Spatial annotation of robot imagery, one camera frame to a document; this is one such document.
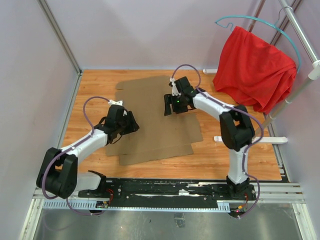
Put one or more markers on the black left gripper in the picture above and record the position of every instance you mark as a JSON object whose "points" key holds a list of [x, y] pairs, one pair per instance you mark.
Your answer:
{"points": [[132, 125]]}

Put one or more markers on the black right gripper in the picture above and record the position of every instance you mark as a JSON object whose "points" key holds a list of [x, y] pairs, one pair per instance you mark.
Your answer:
{"points": [[169, 99]]}

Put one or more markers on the brown cardboard box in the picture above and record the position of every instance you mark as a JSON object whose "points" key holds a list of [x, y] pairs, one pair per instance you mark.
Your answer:
{"points": [[159, 136]]}

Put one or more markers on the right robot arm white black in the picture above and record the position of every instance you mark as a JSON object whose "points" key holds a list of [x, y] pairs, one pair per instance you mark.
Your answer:
{"points": [[236, 128]]}

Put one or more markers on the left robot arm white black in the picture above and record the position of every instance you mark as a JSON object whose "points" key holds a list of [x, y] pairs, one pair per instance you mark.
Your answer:
{"points": [[59, 176]]}

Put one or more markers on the red cloth on hanger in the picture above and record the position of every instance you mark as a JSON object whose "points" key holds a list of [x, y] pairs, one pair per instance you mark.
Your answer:
{"points": [[253, 72]]}

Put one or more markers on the teal clothes hanger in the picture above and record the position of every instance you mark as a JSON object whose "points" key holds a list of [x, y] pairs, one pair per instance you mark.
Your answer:
{"points": [[226, 22]]}

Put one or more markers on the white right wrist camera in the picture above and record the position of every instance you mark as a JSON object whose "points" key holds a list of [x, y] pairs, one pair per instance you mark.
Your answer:
{"points": [[174, 90]]}

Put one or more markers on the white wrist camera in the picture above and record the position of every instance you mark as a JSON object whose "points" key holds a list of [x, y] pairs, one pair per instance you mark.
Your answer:
{"points": [[113, 102], [174, 90]]}

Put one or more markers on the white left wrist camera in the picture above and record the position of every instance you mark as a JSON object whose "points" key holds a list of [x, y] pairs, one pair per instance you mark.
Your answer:
{"points": [[113, 102]]}

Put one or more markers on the grey slotted cable duct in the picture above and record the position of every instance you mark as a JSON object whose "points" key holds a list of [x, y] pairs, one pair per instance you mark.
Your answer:
{"points": [[135, 205]]}

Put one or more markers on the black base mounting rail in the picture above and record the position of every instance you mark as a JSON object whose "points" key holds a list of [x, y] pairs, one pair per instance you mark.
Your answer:
{"points": [[126, 187]]}

